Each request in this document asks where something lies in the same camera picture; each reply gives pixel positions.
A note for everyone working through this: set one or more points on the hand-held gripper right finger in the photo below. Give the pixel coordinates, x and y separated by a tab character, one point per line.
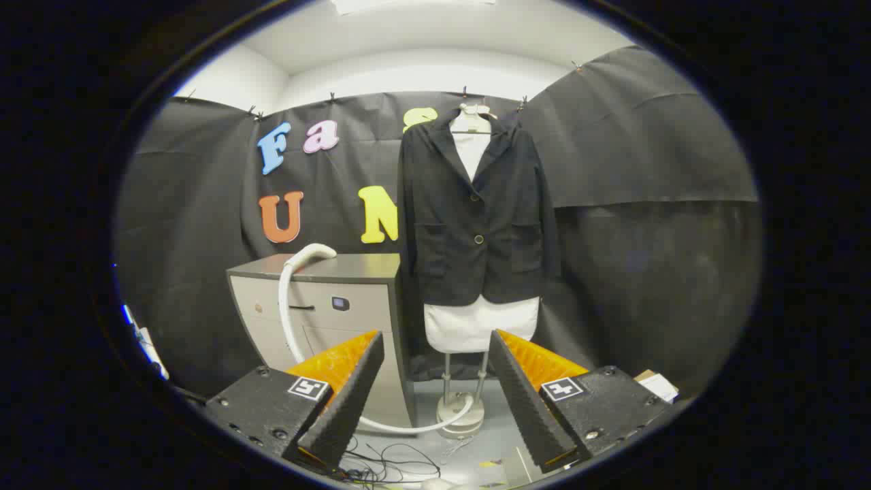
527	408

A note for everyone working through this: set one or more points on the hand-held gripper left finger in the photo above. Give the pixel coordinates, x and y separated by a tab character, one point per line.
347	408

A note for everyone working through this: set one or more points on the garment steamer base with poles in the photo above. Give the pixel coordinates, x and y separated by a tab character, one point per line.
463	418

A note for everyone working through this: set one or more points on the black blazer jacket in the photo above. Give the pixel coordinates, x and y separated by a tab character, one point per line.
442	204

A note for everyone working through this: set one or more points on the grey cabinet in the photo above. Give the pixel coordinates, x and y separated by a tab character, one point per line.
354	327

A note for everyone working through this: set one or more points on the white mannequin torso form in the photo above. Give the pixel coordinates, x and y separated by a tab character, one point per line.
476	327

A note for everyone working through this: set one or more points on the cardboard box with white label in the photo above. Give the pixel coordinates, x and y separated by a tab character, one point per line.
659	386

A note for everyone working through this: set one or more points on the black backdrop cloth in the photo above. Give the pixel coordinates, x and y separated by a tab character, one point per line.
646	170

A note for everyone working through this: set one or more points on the ceiling light panel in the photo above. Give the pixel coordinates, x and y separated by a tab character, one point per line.
381	5

